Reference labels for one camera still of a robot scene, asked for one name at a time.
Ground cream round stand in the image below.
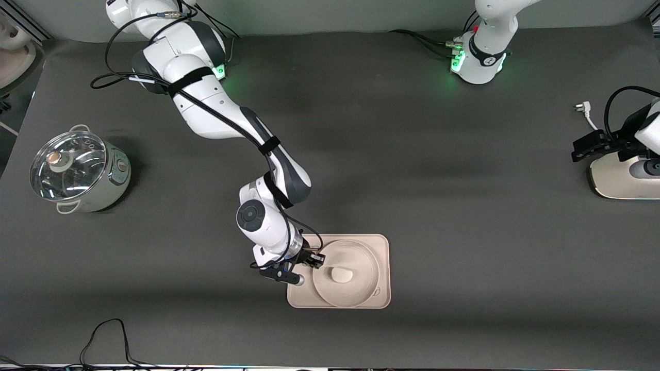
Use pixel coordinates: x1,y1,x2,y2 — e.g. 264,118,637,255
0,15,38,96

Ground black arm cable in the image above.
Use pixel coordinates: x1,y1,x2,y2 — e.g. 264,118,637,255
92,10,325,269
604,86,660,146

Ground black right arm base cables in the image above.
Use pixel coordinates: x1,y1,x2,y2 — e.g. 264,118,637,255
196,5,242,68

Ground round beige plate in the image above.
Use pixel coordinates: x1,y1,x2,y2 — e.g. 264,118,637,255
312,240,381,309

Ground beige rectangular rabbit tray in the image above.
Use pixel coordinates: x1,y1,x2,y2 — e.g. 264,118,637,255
287,234,391,309

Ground white toaster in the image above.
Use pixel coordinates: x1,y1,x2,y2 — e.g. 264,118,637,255
589,154,660,200

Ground pale green electric pot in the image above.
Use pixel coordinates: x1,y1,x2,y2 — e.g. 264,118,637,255
29,124,132,214

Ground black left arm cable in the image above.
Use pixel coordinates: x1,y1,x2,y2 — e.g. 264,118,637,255
604,86,660,146

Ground white toaster power cable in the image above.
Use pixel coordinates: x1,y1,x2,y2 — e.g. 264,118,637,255
575,102,600,132

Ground glass pot lid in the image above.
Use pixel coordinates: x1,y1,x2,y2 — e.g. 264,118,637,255
29,130,107,201

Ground thin black loose cable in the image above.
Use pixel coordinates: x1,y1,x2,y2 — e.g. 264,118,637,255
0,318,155,369

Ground black left arm base cables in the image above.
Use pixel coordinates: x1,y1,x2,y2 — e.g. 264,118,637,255
389,13,483,60

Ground black arm base cables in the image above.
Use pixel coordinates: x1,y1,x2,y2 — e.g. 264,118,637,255
389,13,483,60
196,5,242,68

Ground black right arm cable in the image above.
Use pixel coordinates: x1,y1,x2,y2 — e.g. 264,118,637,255
92,10,325,269

